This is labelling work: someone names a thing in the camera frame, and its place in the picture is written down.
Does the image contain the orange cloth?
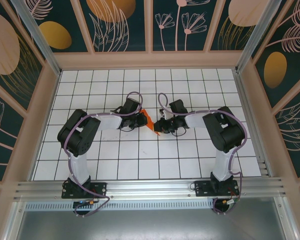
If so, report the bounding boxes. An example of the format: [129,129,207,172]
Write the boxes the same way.
[139,108,164,137]

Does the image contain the right small circuit board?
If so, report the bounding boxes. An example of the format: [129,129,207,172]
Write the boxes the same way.
[221,198,240,206]

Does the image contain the small circuit board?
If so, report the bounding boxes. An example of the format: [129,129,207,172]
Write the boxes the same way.
[221,198,240,206]
[73,198,99,208]

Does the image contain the grey metal panel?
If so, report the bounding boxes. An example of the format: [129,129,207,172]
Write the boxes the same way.
[4,197,300,240]

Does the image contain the left small circuit board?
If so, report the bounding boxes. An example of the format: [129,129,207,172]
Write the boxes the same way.
[73,198,99,208]

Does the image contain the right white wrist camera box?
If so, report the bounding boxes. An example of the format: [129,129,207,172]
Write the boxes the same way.
[160,108,175,120]

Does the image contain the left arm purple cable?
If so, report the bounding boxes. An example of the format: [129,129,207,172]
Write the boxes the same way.
[64,91,144,218]

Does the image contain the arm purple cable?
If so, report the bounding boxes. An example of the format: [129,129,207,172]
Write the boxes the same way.
[64,91,144,218]
[157,92,249,216]

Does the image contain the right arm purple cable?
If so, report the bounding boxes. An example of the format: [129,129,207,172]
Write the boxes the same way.
[157,92,249,216]

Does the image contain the long aluminium mounting rail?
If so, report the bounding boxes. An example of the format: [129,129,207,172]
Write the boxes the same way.
[13,176,290,201]

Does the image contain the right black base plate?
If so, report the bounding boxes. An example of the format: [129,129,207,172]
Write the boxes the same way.
[194,180,240,197]

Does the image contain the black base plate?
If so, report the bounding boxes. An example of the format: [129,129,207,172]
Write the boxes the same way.
[61,181,108,200]
[194,180,240,197]

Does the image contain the aluminium side rail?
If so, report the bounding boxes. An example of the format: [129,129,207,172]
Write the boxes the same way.
[232,69,273,178]

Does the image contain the slotted grey cable duct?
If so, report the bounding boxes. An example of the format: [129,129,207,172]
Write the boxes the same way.
[24,201,216,211]

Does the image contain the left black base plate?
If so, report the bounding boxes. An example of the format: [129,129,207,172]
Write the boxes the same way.
[61,181,108,200]

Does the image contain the aluminium frame post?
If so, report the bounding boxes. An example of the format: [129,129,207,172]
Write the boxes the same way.
[9,0,63,77]
[234,0,283,74]

